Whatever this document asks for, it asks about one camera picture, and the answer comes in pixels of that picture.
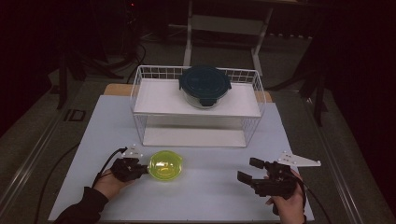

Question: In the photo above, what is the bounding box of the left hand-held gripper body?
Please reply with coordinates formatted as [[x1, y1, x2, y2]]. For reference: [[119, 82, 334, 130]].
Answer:
[[109, 144, 144, 183]]

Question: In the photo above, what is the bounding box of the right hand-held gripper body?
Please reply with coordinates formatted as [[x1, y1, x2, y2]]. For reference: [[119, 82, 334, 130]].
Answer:
[[251, 151, 322, 200]]

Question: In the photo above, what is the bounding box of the yellow-green bowl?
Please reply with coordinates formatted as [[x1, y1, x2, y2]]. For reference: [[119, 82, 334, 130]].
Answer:
[[147, 149, 184, 182]]

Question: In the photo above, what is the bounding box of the white wire shelf rack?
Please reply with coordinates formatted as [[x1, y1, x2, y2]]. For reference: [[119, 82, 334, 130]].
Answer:
[[130, 64, 267, 148]]

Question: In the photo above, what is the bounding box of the blue lid round container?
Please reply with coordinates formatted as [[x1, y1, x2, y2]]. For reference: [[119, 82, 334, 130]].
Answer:
[[177, 64, 233, 110]]

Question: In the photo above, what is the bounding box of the person's left hand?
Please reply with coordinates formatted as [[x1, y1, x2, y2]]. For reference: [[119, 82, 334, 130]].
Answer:
[[92, 167, 134, 200]]

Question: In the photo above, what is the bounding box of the person's right hand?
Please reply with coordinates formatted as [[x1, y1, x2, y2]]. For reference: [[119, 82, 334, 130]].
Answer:
[[264, 169, 307, 224]]

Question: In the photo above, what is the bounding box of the black floor plate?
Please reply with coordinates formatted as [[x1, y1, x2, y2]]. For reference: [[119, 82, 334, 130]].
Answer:
[[63, 108, 87, 122]]

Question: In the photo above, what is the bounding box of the wooden table board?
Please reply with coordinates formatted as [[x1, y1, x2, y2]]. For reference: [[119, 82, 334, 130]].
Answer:
[[103, 83, 274, 104]]

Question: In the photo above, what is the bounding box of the black stand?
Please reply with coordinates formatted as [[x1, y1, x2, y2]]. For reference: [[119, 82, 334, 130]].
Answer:
[[55, 49, 88, 110], [297, 31, 330, 127]]

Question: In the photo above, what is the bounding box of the white metal stand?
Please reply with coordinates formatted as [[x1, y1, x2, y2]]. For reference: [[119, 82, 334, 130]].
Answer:
[[182, 0, 276, 77]]

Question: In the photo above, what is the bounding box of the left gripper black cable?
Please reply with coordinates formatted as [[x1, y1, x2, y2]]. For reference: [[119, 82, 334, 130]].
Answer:
[[92, 147, 129, 189]]

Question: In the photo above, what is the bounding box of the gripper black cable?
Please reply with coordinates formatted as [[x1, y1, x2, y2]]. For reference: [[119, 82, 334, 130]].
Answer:
[[92, 147, 129, 189], [298, 178, 332, 224]]

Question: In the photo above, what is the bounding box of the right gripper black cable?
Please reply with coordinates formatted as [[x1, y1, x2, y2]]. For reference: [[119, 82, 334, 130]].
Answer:
[[298, 178, 332, 224]]

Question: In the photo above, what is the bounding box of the black floor cable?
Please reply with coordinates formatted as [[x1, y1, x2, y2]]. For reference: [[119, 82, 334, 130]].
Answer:
[[33, 142, 81, 224]]

